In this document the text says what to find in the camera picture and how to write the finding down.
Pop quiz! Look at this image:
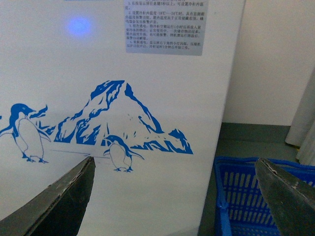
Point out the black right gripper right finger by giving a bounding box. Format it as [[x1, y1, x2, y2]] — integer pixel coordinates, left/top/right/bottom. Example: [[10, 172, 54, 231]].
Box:
[[254, 158, 315, 236]]

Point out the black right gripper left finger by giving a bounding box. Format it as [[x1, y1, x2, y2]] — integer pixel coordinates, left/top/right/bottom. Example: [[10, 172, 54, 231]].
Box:
[[0, 157, 95, 236]]

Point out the blue plastic shopping basket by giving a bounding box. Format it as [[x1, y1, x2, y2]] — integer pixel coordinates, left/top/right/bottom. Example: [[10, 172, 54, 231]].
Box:
[[213, 156, 315, 236]]

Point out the white curtain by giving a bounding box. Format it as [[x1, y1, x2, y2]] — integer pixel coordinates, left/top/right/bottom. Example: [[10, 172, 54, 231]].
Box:
[[285, 72, 315, 166]]

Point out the white chest freezer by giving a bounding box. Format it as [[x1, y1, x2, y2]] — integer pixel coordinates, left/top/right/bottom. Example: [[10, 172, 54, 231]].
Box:
[[0, 0, 245, 236]]

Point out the grey instruction sticker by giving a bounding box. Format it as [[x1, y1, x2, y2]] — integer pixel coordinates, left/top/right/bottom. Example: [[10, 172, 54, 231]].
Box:
[[124, 0, 209, 56]]

